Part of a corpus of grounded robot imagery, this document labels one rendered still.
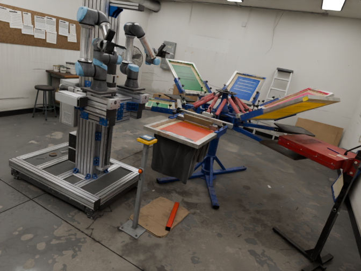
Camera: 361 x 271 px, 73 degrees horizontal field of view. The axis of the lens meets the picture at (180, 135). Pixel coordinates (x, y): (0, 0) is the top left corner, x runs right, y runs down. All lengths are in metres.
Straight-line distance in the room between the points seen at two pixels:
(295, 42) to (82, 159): 5.38
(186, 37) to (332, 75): 3.80
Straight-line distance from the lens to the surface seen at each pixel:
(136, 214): 2.51
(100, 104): 2.30
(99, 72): 2.29
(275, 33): 6.73
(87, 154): 2.84
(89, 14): 2.24
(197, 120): 2.73
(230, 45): 6.93
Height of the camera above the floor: 1.71
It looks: 19 degrees down
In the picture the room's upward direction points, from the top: 11 degrees clockwise
